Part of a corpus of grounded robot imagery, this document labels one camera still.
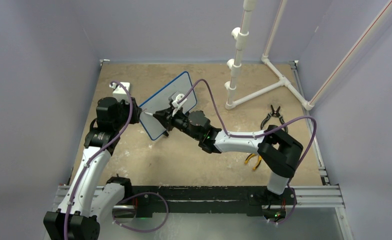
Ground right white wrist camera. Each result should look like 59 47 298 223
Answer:
168 91 187 117

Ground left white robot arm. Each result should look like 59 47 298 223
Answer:
43 97 142 240

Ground aluminium rail frame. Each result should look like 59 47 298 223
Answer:
43 64 344 240

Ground white pipe with red stripe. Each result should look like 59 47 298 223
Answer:
307 0 392 110

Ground white PVC pipe stand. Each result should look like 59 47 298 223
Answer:
224 0 315 112

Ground black handled pliers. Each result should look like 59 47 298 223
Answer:
260 104 286 130

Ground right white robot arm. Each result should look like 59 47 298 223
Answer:
152 108 304 204

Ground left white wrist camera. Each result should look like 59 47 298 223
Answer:
109 82 131 103

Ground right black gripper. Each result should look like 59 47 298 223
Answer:
154 106 201 141

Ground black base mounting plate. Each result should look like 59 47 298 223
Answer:
126 185 297 218

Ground yellow handled pliers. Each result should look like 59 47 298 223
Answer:
244 152 263 172

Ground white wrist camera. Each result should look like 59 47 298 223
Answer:
168 91 187 117
109 82 131 103

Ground blue framed whiteboard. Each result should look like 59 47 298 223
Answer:
139 71 193 141

